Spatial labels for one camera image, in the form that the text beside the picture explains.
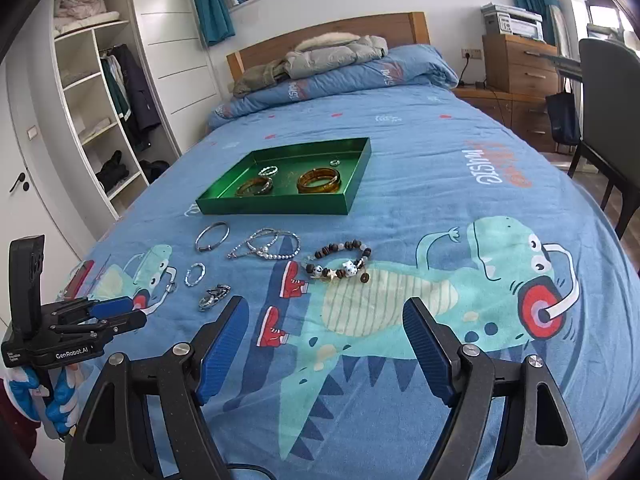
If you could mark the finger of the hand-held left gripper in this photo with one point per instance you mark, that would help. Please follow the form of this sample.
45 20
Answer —
125 321
112 306

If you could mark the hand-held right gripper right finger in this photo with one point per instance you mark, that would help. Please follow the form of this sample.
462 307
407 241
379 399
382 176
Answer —
427 355

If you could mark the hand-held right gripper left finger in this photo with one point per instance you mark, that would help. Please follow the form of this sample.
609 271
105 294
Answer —
225 350

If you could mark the silver hair clip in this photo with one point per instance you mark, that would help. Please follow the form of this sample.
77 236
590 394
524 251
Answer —
212 297

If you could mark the plain silver bangle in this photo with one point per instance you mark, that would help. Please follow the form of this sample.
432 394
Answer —
200 244

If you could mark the green tray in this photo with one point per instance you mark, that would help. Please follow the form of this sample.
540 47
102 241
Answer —
290 200

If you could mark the person's left forearm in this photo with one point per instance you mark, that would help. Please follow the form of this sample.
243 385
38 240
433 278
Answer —
17 435

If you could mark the person's left hand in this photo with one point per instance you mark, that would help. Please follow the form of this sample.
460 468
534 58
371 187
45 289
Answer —
62 400

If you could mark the red phone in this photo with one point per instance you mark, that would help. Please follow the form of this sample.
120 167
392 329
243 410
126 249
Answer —
80 277

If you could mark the white door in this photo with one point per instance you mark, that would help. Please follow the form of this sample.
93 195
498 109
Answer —
45 170

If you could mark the black bag on shelf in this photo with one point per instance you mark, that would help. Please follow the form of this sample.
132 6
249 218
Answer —
112 172

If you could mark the black bag on wardrobe floor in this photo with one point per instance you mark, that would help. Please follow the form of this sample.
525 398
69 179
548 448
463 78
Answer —
155 170

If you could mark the blue dinosaur bed sheet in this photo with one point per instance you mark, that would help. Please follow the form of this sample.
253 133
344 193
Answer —
425 210

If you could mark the dark brown bangle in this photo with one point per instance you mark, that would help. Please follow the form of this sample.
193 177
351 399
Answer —
246 190

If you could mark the folded white clothes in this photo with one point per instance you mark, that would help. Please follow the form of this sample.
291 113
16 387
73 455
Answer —
97 130

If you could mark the amber orange bangle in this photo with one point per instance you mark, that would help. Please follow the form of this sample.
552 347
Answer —
320 187

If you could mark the hanging dark jacket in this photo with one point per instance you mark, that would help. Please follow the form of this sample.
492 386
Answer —
140 95

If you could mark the white wardrobe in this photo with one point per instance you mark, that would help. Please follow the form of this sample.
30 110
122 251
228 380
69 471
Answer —
175 60

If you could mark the low wooden nightstand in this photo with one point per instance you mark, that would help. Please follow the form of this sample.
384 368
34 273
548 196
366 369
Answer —
520 115

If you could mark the olive fuzzy coat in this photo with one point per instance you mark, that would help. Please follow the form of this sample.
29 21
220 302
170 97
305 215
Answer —
260 77

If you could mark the dark tote bag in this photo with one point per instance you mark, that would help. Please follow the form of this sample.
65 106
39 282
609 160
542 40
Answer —
562 115

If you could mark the folded white bedding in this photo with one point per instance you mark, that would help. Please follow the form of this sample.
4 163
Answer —
80 7

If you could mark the folded blue duvet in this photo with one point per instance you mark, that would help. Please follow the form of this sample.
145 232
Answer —
350 75

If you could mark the wooden drawer cabinet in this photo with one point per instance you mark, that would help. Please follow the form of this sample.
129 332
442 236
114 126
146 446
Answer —
515 65

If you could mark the grey down jacket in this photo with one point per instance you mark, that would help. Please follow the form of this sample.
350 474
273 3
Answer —
340 55

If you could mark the grey chair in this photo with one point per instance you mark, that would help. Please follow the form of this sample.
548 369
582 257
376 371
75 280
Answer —
610 100

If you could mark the short teal curtain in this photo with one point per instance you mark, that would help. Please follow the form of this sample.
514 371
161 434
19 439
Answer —
210 5

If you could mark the grey desk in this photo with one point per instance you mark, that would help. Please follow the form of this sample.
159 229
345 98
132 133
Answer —
567 65

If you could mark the wooden headboard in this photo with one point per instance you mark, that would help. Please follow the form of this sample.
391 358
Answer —
350 25

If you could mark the white printer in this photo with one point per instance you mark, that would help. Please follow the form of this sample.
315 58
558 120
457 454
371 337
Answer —
515 22

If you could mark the wall socket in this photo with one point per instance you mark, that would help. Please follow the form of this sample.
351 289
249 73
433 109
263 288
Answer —
470 53

